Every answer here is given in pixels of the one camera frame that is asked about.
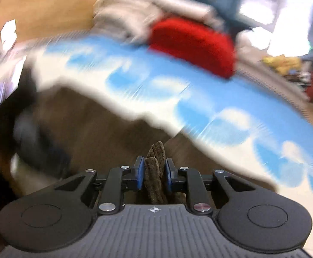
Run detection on cream folded blanket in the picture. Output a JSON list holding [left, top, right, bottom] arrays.
[[93, 0, 222, 44]]

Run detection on yellow bear plush toy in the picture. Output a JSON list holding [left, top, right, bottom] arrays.
[[261, 54, 304, 76]]

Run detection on red folded blanket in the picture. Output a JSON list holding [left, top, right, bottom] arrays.
[[148, 17, 238, 80]]

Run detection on dark olive corduroy pants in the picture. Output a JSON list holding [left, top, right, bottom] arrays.
[[11, 84, 278, 205]]

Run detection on window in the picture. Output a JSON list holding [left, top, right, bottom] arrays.
[[237, 0, 313, 57]]

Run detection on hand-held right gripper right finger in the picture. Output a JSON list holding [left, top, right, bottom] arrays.
[[164, 157, 257, 215]]

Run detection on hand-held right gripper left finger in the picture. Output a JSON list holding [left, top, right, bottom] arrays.
[[55, 156, 145, 215]]

